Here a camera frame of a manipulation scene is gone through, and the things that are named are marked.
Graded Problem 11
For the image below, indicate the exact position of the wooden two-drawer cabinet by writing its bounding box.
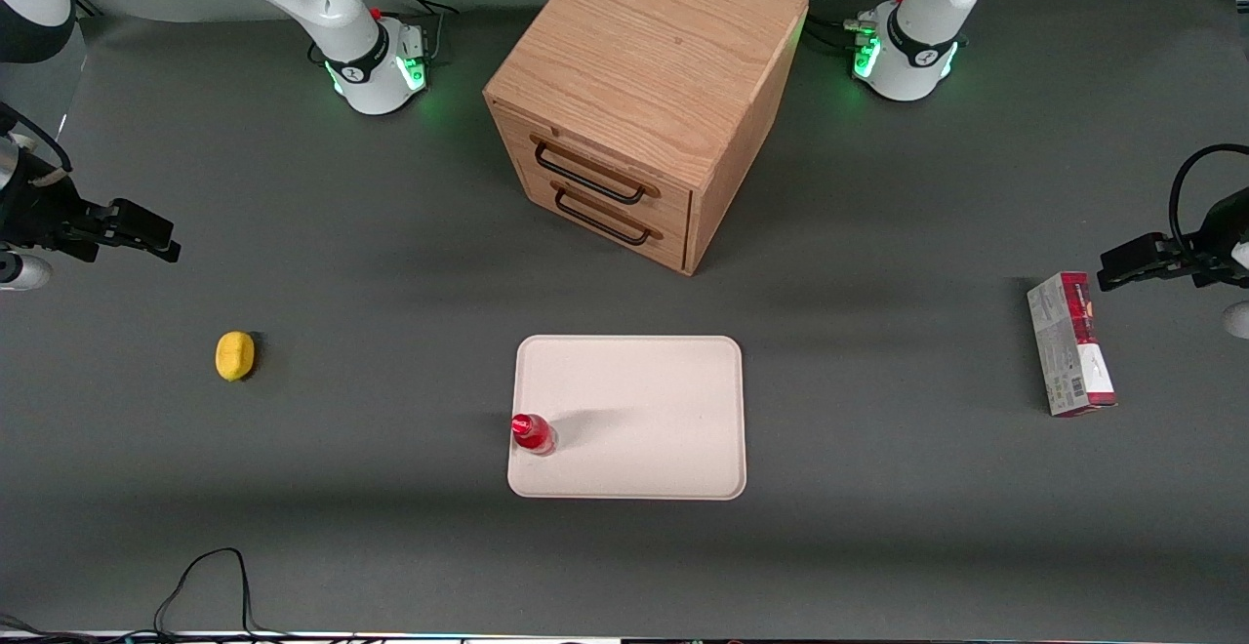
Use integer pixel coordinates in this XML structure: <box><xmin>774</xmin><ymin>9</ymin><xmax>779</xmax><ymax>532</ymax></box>
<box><xmin>483</xmin><ymin>0</ymin><xmax>810</xmax><ymax>277</ymax></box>

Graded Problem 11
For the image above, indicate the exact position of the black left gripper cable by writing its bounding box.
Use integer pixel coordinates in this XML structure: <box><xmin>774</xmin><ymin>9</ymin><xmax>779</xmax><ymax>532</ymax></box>
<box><xmin>1169</xmin><ymin>142</ymin><xmax>1249</xmax><ymax>257</ymax></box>

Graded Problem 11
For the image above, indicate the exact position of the black looped cable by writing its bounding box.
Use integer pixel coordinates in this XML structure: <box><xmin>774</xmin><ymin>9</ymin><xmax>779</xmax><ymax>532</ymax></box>
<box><xmin>153</xmin><ymin>547</ymin><xmax>294</xmax><ymax>640</ymax></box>

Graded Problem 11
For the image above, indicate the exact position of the black drawer handle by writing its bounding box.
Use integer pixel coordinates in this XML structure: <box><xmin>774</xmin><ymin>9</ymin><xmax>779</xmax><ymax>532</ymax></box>
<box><xmin>553</xmin><ymin>187</ymin><xmax>652</xmax><ymax>247</ymax></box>
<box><xmin>533</xmin><ymin>141</ymin><xmax>649</xmax><ymax>206</ymax></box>

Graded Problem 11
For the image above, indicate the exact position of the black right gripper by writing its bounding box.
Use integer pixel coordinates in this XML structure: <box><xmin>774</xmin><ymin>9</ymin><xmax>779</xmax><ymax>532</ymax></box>
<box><xmin>0</xmin><ymin>158</ymin><xmax>182</xmax><ymax>264</ymax></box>

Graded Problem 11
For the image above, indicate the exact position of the dark grey table mat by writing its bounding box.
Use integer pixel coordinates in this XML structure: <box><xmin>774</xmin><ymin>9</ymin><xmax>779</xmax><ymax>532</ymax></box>
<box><xmin>0</xmin><ymin>0</ymin><xmax>1249</xmax><ymax>637</ymax></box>

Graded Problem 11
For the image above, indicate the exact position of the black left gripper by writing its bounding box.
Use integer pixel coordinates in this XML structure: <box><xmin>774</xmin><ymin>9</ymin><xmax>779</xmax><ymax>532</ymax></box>
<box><xmin>1097</xmin><ymin>189</ymin><xmax>1249</xmax><ymax>293</ymax></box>

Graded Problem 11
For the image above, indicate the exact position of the red coke bottle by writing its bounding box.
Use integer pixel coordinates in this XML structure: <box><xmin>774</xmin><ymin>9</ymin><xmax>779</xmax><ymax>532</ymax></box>
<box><xmin>510</xmin><ymin>413</ymin><xmax>558</xmax><ymax>458</ymax></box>

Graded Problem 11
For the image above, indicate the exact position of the grey and red carton box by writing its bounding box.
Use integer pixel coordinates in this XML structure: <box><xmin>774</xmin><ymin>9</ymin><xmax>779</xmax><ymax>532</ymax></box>
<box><xmin>1027</xmin><ymin>271</ymin><xmax>1118</xmax><ymax>419</ymax></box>

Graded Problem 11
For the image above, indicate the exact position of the black left arm base cable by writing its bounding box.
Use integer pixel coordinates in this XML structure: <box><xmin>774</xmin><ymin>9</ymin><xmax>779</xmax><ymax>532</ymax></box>
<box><xmin>804</xmin><ymin>0</ymin><xmax>914</xmax><ymax>56</ymax></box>

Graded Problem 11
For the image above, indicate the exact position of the beige rectangular tray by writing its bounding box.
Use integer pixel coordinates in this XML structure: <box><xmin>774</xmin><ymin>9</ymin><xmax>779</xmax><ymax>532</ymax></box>
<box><xmin>507</xmin><ymin>335</ymin><xmax>747</xmax><ymax>501</ymax></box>

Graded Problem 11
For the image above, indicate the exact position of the yellow lemon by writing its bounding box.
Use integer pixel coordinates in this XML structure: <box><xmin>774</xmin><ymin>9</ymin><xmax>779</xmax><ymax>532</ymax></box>
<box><xmin>215</xmin><ymin>331</ymin><xmax>257</xmax><ymax>382</ymax></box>

